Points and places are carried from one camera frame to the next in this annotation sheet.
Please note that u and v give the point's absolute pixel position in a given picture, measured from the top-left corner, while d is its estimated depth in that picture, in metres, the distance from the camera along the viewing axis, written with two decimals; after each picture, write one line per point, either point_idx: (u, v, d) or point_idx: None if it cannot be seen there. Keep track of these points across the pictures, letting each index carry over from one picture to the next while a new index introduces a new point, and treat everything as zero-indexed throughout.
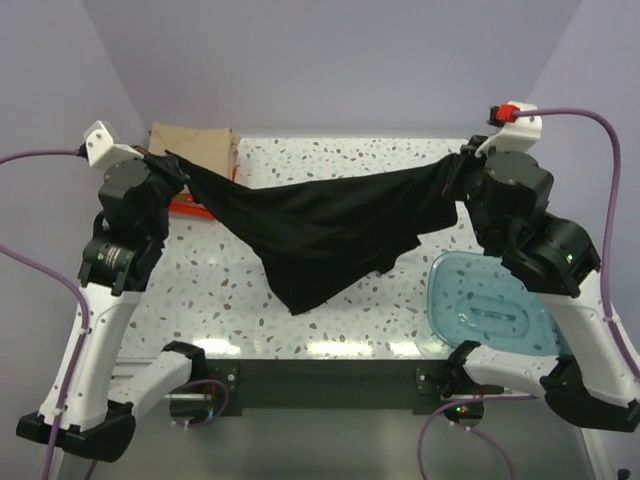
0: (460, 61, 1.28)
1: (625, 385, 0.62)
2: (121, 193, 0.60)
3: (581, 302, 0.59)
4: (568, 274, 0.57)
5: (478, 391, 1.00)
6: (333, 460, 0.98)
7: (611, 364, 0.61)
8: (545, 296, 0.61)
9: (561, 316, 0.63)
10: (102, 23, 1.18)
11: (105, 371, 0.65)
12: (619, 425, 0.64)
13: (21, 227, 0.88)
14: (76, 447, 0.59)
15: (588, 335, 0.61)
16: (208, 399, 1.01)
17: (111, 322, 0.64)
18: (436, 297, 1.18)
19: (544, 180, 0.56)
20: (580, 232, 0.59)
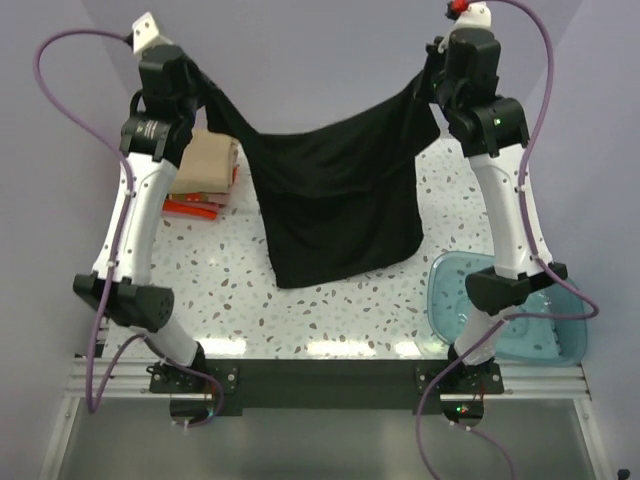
0: None
1: (522, 256, 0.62)
2: (160, 66, 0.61)
3: (496, 164, 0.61)
4: (496, 131, 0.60)
5: (479, 391, 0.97)
6: (332, 461, 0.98)
7: (513, 230, 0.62)
8: (472, 161, 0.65)
9: (483, 186, 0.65)
10: (101, 25, 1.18)
11: (149, 235, 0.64)
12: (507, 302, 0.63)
13: (20, 228, 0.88)
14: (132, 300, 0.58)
15: (497, 199, 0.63)
16: (208, 399, 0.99)
17: (152, 186, 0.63)
18: (436, 297, 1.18)
19: (492, 46, 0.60)
20: (520, 110, 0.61)
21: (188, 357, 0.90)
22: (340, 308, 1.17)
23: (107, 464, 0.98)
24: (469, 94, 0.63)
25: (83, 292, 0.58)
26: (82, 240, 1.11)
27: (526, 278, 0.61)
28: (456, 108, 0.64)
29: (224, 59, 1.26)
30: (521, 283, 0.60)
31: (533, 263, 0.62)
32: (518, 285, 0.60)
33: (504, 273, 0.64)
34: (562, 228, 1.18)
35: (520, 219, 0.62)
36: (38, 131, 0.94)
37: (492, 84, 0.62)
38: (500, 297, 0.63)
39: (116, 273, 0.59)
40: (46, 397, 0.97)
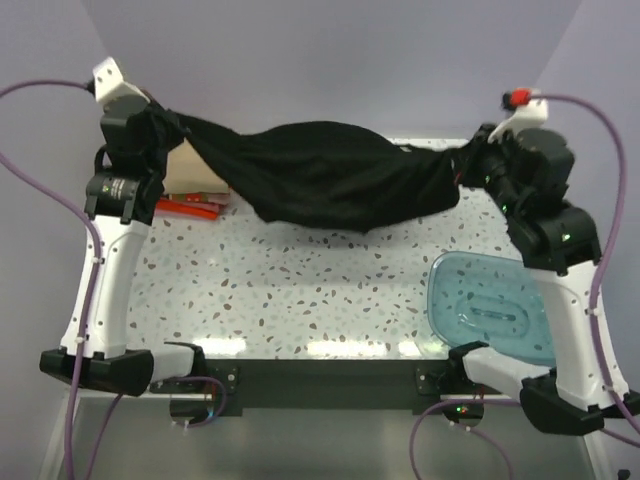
0: (461, 60, 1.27)
1: (593, 386, 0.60)
2: (124, 121, 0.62)
3: (566, 285, 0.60)
4: (566, 247, 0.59)
5: (478, 392, 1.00)
6: (332, 460, 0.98)
7: (583, 359, 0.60)
8: (536, 273, 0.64)
9: (550, 306, 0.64)
10: (101, 22, 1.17)
11: (120, 302, 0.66)
12: (574, 431, 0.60)
13: (19, 227, 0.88)
14: (102, 377, 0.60)
15: (568, 323, 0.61)
16: (208, 399, 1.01)
17: (122, 250, 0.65)
18: (436, 297, 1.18)
19: (565, 160, 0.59)
20: (590, 223, 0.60)
21: (185, 368, 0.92)
22: (339, 306, 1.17)
23: (108, 463, 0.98)
24: (535, 204, 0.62)
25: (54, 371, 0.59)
26: (83, 241, 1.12)
27: (599, 413, 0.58)
28: (519, 216, 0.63)
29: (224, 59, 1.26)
30: (595, 418, 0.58)
31: (606, 395, 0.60)
32: (591, 420, 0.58)
33: (570, 398, 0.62)
34: None
35: (592, 350, 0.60)
36: (37, 130, 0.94)
37: (560, 194, 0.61)
38: (568, 427, 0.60)
39: (89, 348, 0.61)
40: (47, 398, 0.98)
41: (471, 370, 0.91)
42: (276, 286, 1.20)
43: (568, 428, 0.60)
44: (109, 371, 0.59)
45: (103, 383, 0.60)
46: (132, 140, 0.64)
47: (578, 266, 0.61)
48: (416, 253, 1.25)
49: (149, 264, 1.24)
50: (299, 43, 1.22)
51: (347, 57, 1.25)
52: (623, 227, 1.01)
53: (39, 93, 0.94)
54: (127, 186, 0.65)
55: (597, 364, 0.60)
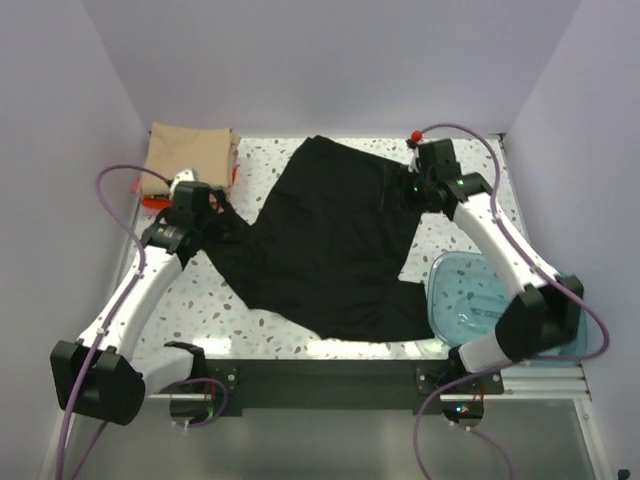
0: (458, 62, 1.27)
1: (521, 272, 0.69)
2: (191, 190, 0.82)
3: (468, 207, 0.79)
4: (465, 187, 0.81)
5: (478, 392, 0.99)
6: (332, 460, 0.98)
7: (506, 254, 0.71)
8: (457, 220, 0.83)
9: (475, 237, 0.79)
10: (99, 24, 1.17)
11: (140, 319, 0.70)
12: (531, 317, 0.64)
13: (20, 227, 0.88)
14: (104, 376, 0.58)
15: (483, 237, 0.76)
16: (208, 399, 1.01)
17: (160, 273, 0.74)
18: (436, 297, 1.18)
19: (443, 143, 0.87)
20: (480, 178, 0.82)
21: (185, 372, 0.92)
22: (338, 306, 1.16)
23: (108, 464, 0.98)
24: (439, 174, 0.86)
25: (63, 362, 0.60)
26: (82, 242, 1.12)
27: (537, 293, 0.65)
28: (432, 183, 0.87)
29: (224, 60, 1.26)
30: (534, 298, 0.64)
31: (537, 278, 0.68)
32: (531, 299, 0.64)
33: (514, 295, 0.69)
34: (562, 228, 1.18)
35: (510, 246, 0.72)
36: (39, 131, 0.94)
37: (453, 164, 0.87)
38: (524, 321, 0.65)
39: (103, 343, 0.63)
40: (47, 398, 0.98)
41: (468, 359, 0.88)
42: (275, 287, 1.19)
43: (523, 320, 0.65)
44: (116, 366, 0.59)
45: (105, 382, 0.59)
46: (192, 205, 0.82)
47: (477, 198, 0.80)
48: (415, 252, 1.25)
49: None
50: (298, 45, 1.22)
51: (347, 58, 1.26)
52: (600, 231, 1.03)
53: (39, 93, 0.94)
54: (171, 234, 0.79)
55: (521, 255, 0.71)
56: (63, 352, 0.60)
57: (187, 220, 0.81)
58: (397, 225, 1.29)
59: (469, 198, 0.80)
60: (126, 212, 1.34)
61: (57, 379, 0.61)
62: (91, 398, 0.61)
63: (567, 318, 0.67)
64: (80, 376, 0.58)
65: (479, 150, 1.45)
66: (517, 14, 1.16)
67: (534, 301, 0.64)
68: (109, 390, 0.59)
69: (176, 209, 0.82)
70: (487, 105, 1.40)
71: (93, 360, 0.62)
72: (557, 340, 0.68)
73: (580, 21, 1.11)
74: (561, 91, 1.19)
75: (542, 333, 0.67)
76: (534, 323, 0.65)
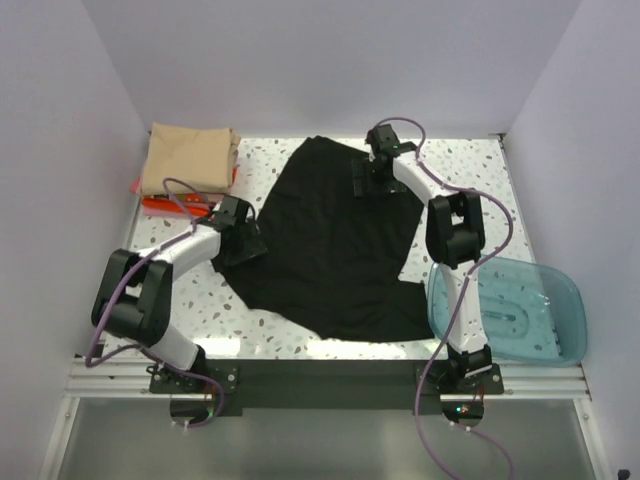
0: (458, 62, 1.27)
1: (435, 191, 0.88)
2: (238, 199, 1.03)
3: (401, 158, 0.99)
4: (399, 147, 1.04)
5: (478, 392, 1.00)
6: (333, 461, 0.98)
7: (424, 181, 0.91)
8: (399, 171, 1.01)
9: (411, 182, 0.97)
10: (99, 24, 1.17)
11: (180, 264, 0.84)
12: (443, 218, 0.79)
13: (20, 226, 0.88)
14: (154, 278, 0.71)
15: (411, 175, 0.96)
16: (208, 399, 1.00)
17: (207, 237, 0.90)
18: (437, 297, 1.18)
19: (386, 125, 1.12)
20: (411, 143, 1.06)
21: (187, 361, 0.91)
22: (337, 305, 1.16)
23: (108, 463, 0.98)
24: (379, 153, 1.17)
25: (116, 267, 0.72)
26: (82, 241, 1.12)
27: (443, 199, 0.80)
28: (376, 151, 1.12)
29: (224, 60, 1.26)
30: (440, 204, 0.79)
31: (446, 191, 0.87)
32: (440, 204, 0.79)
33: None
34: (562, 228, 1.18)
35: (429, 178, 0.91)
36: (38, 131, 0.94)
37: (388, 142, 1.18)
38: (436, 223, 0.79)
39: (156, 258, 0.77)
40: (47, 398, 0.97)
41: (453, 342, 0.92)
42: (275, 288, 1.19)
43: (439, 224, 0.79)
44: (164, 273, 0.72)
45: (151, 283, 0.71)
46: (235, 211, 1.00)
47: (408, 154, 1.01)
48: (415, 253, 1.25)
49: None
50: (298, 45, 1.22)
51: (347, 58, 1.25)
52: (601, 231, 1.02)
53: (38, 93, 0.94)
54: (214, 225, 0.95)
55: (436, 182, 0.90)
56: (122, 257, 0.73)
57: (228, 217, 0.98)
58: (397, 225, 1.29)
59: (402, 154, 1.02)
60: (126, 213, 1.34)
61: (107, 278, 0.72)
62: (126, 309, 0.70)
63: (473, 221, 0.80)
64: (133, 271, 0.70)
65: (479, 150, 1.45)
66: (517, 15, 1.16)
67: (441, 206, 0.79)
68: (149, 297, 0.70)
69: (221, 211, 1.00)
70: (487, 104, 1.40)
71: (141, 271, 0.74)
72: (473, 243, 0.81)
73: (580, 22, 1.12)
74: (561, 91, 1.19)
75: (456, 237, 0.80)
76: (444, 224, 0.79)
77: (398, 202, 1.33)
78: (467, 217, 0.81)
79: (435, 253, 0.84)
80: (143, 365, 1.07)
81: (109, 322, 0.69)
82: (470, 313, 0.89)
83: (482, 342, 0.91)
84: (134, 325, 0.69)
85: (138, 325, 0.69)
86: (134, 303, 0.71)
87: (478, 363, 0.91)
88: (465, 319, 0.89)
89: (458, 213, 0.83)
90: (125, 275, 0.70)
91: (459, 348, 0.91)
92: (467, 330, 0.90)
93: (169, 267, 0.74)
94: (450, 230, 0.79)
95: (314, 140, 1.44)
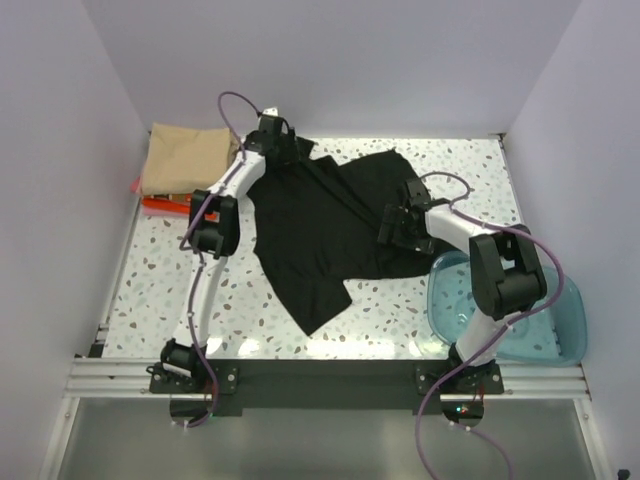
0: (458, 62, 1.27)
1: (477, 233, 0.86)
2: (273, 118, 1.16)
3: (436, 211, 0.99)
4: (430, 204, 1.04)
5: (478, 392, 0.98)
6: (332, 461, 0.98)
7: (464, 225, 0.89)
8: (437, 226, 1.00)
9: (449, 234, 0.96)
10: (99, 25, 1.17)
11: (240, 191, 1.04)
12: (490, 258, 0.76)
13: (19, 228, 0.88)
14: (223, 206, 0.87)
15: (447, 223, 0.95)
16: (208, 399, 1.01)
17: (255, 164, 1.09)
18: (436, 297, 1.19)
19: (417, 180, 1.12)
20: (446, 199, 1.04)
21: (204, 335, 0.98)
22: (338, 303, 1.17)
23: (108, 464, 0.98)
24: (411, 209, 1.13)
25: (197, 200, 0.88)
26: (83, 241, 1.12)
27: (487, 238, 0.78)
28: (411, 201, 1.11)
29: (223, 60, 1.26)
30: (485, 242, 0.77)
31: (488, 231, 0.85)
32: (483, 243, 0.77)
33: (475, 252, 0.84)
34: (562, 228, 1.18)
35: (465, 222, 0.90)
36: (38, 131, 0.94)
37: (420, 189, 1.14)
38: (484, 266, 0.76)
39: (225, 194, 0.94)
40: (47, 398, 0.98)
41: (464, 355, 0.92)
42: (276, 287, 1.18)
43: (487, 265, 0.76)
44: (233, 206, 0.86)
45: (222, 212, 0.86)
46: (272, 129, 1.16)
47: (439, 207, 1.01)
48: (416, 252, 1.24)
49: (149, 264, 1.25)
50: (298, 45, 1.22)
51: (346, 58, 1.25)
52: (600, 230, 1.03)
53: (38, 92, 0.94)
54: (258, 147, 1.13)
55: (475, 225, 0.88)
56: (201, 193, 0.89)
57: (269, 138, 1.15)
58: None
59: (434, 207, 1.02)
60: (126, 212, 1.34)
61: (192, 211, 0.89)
62: (206, 230, 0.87)
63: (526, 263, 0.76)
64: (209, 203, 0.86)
65: (479, 150, 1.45)
66: (516, 14, 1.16)
67: (486, 244, 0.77)
68: (225, 222, 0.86)
69: (261, 130, 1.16)
70: (487, 105, 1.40)
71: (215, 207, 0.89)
72: (528, 287, 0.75)
73: (580, 21, 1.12)
74: (562, 91, 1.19)
75: (509, 280, 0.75)
76: (493, 264, 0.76)
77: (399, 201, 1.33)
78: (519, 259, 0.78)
79: (485, 303, 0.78)
80: (143, 366, 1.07)
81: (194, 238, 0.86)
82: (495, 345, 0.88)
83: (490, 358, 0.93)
84: (213, 244, 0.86)
85: (217, 245, 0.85)
86: (212, 226, 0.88)
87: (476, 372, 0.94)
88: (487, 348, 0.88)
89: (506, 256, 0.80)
90: (204, 204, 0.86)
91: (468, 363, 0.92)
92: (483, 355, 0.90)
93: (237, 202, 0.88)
94: (502, 273, 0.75)
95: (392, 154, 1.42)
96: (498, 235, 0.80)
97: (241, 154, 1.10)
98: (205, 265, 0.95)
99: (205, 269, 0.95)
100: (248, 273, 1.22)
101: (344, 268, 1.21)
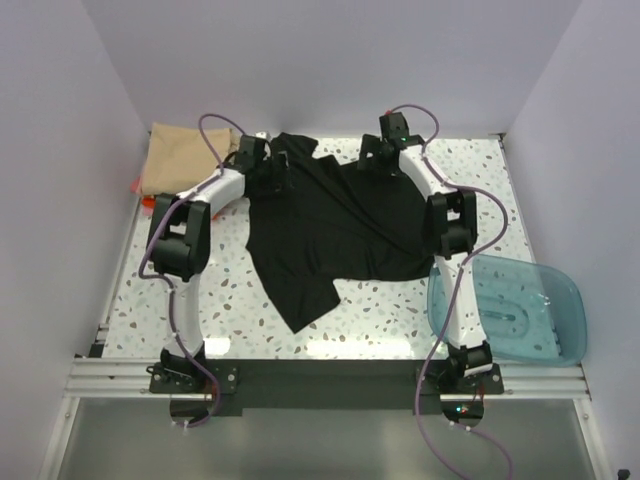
0: (458, 61, 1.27)
1: (434, 187, 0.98)
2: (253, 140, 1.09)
3: (408, 151, 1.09)
4: (407, 141, 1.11)
5: (478, 392, 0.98)
6: (332, 461, 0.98)
7: (426, 178, 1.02)
8: (404, 166, 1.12)
9: (416, 177, 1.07)
10: (99, 24, 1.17)
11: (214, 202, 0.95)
12: (437, 216, 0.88)
13: (19, 228, 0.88)
14: (193, 211, 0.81)
15: (415, 170, 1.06)
16: (208, 399, 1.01)
17: (231, 180, 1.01)
18: (436, 297, 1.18)
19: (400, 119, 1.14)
20: (419, 138, 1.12)
21: (193, 345, 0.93)
22: (338, 303, 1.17)
23: (108, 464, 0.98)
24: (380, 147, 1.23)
25: (160, 204, 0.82)
26: (82, 242, 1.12)
27: (441, 197, 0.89)
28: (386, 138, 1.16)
29: (223, 59, 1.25)
30: (438, 200, 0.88)
31: (445, 189, 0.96)
32: (437, 201, 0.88)
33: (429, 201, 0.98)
34: (561, 227, 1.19)
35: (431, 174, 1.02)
36: (37, 131, 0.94)
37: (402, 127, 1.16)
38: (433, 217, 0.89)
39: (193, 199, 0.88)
40: (47, 398, 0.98)
41: (453, 339, 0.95)
42: (276, 287, 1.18)
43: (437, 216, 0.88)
44: (204, 210, 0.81)
45: (189, 221, 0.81)
46: (253, 151, 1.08)
47: (412, 146, 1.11)
48: (416, 251, 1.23)
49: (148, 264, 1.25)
50: (297, 45, 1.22)
51: (347, 58, 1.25)
52: (600, 230, 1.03)
53: (37, 93, 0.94)
54: (238, 168, 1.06)
55: (437, 178, 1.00)
56: (166, 197, 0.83)
57: (248, 161, 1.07)
58: (398, 225, 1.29)
59: (409, 147, 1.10)
60: (126, 213, 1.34)
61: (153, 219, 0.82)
62: (168, 242, 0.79)
63: (467, 218, 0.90)
64: (172, 210, 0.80)
65: (479, 150, 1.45)
66: (517, 14, 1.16)
67: (439, 203, 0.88)
68: (192, 231, 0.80)
69: (241, 151, 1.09)
70: (487, 104, 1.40)
71: (181, 215, 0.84)
72: (464, 237, 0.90)
73: (581, 21, 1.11)
74: (562, 91, 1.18)
75: (449, 231, 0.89)
76: (438, 219, 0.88)
77: (399, 201, 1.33)
78: (462, 214, 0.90)
79: (430, 247, 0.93)
80: (143, 366, 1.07)
81: (156, 251, 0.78)
82: (466, 305, 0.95)
83: (480, 339, 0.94)
84: (180, 255, 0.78)
85: (183, 258, 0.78)
86: (177, 238, 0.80)
87: (479, 362, 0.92)
88: (462, 310, 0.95)
89: (455, 209, 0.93)
90: (169, 211, 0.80)
91: (458, 342, 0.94)
92: (464, 324, 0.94)
93: (208, 208, 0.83)
94: (445, 224, 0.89)
95: None
96: (452, 193, 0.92)
97: (219, 169, 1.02)
98: (177, 287, 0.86)
99: (178, 290, 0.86)
100: (248, 273, 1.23)
101: (345, 268, 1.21)
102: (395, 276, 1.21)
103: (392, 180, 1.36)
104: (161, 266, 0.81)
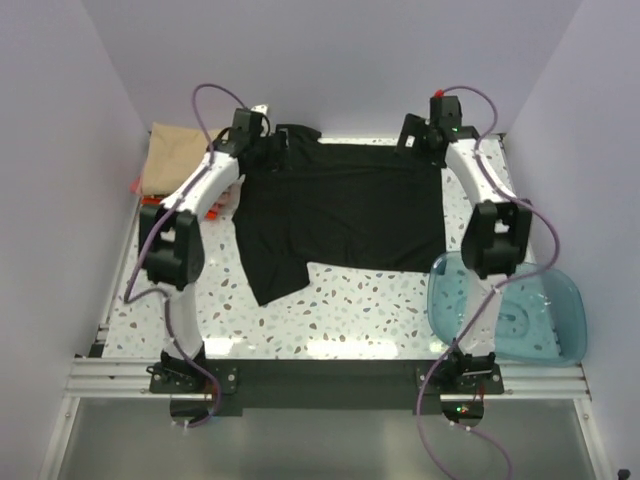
0: (458, 60, 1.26)
1: (486, 193, 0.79)
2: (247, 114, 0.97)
3: (457, 145, 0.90)
4: (457, 134, 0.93)
5: (478, 392, 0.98)
6: (332, 459, 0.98)
7: (475, 179, 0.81)
8: (451, 162, 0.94)
9: (463, 176, 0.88)
10: (98, 24, 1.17)
11: (203, 204, 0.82)
12: (480, 229, 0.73)
13: (18, 227, 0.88)
14: (180, 224, 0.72)
15: (465, 167, 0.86)
16: (208, 399, 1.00)
17: (224, 168, 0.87)
18: (436, 297, 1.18)
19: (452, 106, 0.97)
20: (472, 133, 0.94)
21: (191, 347, 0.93)
22: (308, 284, 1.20)
23: (108, 464, 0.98)
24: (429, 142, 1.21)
25: (147, 215, 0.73)
26: (83, 241, 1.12)
27: (489, 205, 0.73)
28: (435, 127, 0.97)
29: (223, 59, 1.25)
30: (485, 208, 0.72)
31: (497, 197, 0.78)
32: (484, 209, 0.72)
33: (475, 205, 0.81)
34: (561, 227, 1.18)
35: (482, 173, 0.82)
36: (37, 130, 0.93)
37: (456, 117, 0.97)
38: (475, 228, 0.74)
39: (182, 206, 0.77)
40: (47, 398, 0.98)
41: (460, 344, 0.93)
42: (265, 277, 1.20)
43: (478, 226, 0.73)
44: (191, 224, 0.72)
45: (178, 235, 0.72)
46: (249, 125, 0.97)
47: (464, 139, 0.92)
48: (400, 248, 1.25)
49: None
50: (297, 44, 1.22)
51: (347, 58, 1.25)
52: (599, 230, 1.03)
53: (37, 93, 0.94)
54: (231, 146, 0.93)
55: (490, 181, 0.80)
56: (151, 207, 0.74)
57: (244, 137, 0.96)
58: (398, 222, 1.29)
59: (460, 139, 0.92)
60: (126, 213, 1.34)
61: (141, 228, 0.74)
62: (161, 255, 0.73)
63: (518, 235, 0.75)
64: (159, 224, 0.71)
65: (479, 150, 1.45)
66: (516, 14, 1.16)
67: (487, 211, 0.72)
68: (183, 245, 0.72)
69: (236, 128, 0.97)
70: (487, 104, 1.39)
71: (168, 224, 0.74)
72: (510, 257, 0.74)
73: (581, 20, 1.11)
74: (562, 90, 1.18)
75: (493, 246, 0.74)
76: (483, 231, 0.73)
77: (399, 200, 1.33)
78: (513, 229, 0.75)
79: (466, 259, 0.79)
80: (142, 366, 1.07)
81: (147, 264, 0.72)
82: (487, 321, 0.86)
83: (487, 350, 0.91)
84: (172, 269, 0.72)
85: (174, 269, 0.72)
86: (169, 248, 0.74)
87: (480, 366, 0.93)
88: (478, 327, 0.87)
89: (503, 221, 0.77)
90: (157, 224, 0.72)
91: (465, 349, 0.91)
92: (476, 337, 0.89)
93: (196, 217, 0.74)
94: (490, 238, 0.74)
95: (386, 157, 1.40)
96: (503, 203, 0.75)
97: (209, 152, 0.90)
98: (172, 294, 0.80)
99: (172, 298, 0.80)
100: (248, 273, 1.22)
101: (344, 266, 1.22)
102: (373, 263, 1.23)
103: (391, 179, 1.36)
104: (156, 276, 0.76)
